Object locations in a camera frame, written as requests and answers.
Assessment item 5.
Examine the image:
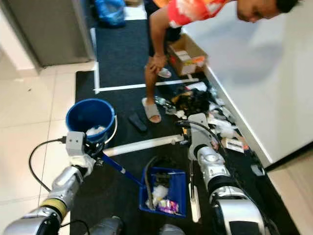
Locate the blue plastic bag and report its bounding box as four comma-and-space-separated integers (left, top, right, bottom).
94, 0, 127, 28

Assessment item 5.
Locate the brown cardboard box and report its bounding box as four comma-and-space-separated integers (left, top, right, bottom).
167, 33, 209, 77

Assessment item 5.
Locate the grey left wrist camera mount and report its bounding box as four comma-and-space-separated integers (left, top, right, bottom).
66, 131, 88, 158

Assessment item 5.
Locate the clear plastic bottle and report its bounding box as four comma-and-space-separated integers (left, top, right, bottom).
154, 94, 177, 112

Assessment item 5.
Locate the white printed packet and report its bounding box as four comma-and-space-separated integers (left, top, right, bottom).
222, 138, 246, 153

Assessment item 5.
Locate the grey robot leg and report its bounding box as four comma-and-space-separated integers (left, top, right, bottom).
90, 216, 124, 235
158, 224, 186, 235

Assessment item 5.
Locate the black slipper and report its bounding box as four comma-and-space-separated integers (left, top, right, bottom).
128, 112, 149, 133

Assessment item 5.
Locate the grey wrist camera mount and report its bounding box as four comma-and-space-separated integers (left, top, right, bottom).
188, 113, 209, 147
66, 131, 88, 158

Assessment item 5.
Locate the grey robot left leg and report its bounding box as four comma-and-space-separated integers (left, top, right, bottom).
90, 216, 124, 235

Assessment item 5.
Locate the person in orange shirt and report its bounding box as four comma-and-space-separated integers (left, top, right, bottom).
141, 0, 302, 124

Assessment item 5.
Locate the pink foil wrapper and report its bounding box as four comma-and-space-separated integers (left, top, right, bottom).
157, 199, 180, 215

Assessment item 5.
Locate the white crumpled paper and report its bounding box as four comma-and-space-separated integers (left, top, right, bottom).
149, 185, 167, 207
85, 125, 108, 137

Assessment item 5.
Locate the grey robot right leg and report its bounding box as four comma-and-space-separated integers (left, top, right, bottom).
158, 224, 186, 235

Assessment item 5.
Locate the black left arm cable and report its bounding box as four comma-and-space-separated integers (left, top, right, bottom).
28, 139, 67, 192

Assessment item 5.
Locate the black plastic rubbish bag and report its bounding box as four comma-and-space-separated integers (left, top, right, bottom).
171, 88, 212, 117

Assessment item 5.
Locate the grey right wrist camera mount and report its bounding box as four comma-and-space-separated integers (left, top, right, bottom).
188, 113, 209, 147

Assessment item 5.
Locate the blue plastic bucket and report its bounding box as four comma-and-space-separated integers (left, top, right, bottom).
66, 98, 118, 146

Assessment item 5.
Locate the grey door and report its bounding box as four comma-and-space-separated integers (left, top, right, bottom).
2, 0, 96, 68

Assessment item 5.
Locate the large black floor mat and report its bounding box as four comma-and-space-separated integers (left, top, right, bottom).
70, 70, 301, 235

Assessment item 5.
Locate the dark taped floor mat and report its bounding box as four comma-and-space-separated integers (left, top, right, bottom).
92, 19, 207, 91

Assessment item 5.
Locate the white paper sheet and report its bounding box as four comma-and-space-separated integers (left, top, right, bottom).
186, 82, 209, 94

